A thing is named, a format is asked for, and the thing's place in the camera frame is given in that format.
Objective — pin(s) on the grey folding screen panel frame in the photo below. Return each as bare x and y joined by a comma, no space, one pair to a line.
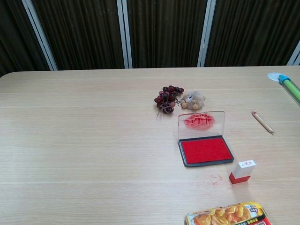
295,55
206,35
125,35
39,35

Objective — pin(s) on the red ink pad black case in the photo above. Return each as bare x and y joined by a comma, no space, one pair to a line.
206,150

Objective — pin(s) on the dark red grape bunch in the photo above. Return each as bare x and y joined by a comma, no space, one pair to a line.
167,98

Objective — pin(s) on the red and white stamp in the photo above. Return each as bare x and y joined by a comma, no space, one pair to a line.
243,173

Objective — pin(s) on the white round disc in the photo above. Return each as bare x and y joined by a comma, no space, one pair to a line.
273,76

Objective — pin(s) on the brown wooden pencil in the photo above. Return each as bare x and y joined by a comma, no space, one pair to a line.
262,122

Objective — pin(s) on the yellow snack food package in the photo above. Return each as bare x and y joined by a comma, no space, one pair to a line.
229,214

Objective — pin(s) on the green tube with blue cap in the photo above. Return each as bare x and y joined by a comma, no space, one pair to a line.
291,87

